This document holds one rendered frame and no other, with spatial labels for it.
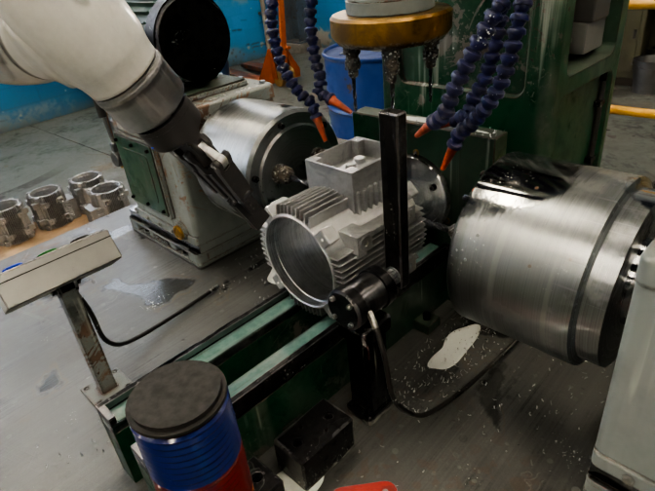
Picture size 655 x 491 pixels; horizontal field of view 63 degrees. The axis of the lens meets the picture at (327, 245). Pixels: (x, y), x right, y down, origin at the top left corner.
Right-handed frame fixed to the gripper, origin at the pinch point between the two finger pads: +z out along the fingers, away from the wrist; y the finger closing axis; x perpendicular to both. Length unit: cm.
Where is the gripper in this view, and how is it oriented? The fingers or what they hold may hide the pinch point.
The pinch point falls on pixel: (249, 208)
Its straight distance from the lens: 79.5
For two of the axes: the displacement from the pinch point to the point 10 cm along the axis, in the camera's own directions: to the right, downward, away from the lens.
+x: -5.6, 7.9, -2.5
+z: 4.3, 5.3, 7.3
